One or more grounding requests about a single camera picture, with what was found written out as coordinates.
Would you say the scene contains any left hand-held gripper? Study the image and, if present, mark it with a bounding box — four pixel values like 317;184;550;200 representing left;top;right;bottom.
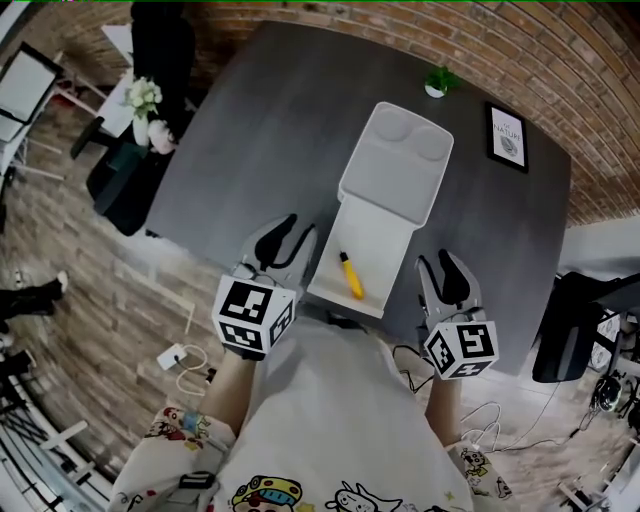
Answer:
212;213;320;362

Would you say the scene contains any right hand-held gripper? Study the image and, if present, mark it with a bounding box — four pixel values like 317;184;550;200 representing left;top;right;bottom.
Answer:
415;248;501;382

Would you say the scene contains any yellow tool with black tip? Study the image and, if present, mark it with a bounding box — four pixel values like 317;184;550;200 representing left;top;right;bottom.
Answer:
339;250;367;301

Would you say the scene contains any white plastic tray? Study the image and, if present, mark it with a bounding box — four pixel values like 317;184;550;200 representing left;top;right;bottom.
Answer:
305;101;455;320

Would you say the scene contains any person's right forearm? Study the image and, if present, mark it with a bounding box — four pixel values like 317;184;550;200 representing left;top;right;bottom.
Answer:
424;375;464;447

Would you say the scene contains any person's left forearm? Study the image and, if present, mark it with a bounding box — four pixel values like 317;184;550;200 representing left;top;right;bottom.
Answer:
201;352;262;437

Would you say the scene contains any black mesh office chair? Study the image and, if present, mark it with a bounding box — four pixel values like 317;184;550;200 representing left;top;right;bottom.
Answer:
531;271;640;385

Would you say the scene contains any white power strip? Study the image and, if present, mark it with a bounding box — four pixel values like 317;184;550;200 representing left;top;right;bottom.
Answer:
155;342;191;372

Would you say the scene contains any black framed picture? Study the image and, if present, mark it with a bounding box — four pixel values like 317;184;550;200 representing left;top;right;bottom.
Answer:
483;100;531;175

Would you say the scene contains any white cartoon print shirt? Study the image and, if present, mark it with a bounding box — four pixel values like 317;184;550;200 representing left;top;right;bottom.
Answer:
107;310;524;512

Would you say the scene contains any pale pink flower bunch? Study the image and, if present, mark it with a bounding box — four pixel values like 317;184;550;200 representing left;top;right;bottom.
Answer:
146;118;177;155

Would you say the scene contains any dark green cabinet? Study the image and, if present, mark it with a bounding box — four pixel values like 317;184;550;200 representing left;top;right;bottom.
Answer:
84;141;174;238

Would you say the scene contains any black and white helmet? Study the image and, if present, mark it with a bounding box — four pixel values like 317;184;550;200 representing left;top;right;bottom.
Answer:
591;376;625;412

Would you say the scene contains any small potted green plant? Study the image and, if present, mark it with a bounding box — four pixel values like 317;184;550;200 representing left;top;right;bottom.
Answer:
423;65;462;100

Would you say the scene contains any white flower bouquet in vase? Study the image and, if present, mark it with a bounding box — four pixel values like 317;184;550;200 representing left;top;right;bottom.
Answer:
121;75;165;147

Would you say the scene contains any white side table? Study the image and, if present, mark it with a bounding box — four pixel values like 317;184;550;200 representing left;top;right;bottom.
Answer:
97;23;137;139

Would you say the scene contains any black high-back chair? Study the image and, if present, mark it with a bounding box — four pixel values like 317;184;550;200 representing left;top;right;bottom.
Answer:
129;0;197;129

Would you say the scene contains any white metal railing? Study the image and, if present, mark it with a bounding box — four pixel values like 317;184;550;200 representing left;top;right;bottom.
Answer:
0;372;119;512

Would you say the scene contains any black framed white board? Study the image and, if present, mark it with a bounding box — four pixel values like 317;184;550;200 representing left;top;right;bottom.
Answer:
0;41;65;127

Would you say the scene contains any black cable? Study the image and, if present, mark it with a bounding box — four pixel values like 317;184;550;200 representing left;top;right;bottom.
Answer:
391;343;436;395

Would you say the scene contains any white floor cable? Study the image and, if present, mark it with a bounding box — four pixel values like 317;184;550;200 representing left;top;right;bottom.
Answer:
459;401;503;452

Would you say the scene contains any white power cable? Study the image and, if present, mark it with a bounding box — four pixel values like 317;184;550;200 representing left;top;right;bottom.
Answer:
174;344;214;397

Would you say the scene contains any black strap buckle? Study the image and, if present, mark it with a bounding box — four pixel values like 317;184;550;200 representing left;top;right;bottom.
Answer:
177;471;217;491

